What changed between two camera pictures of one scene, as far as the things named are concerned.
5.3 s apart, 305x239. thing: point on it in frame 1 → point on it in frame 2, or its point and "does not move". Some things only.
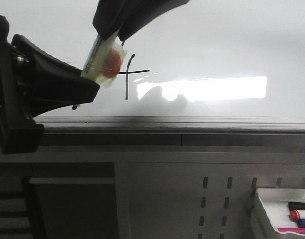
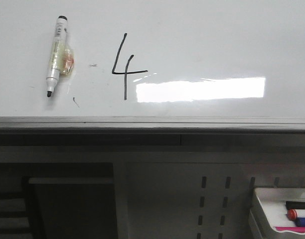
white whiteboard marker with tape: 105,60 → 62,59
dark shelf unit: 54,200 does not move
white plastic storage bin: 270,210 does not move
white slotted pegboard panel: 196,200 does not move
